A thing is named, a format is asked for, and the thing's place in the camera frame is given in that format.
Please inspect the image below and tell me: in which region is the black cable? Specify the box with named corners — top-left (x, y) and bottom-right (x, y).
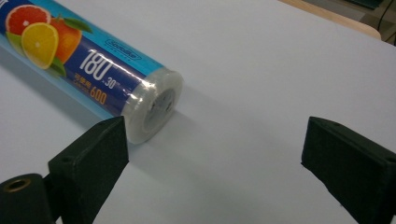
top-left (375, 0), bottom-right (396, 44)

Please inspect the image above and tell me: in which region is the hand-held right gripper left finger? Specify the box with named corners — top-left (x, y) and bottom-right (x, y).
top-left (47, 115), bottom-right (130, 224)

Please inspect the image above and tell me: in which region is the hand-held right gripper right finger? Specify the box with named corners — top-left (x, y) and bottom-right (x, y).
top-left (300, 116), bottom-right (396, 224)

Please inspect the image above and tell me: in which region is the blue plastic wrap roll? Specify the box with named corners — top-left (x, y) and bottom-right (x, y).
top-left (0, 0), bottom-right (185, 145)

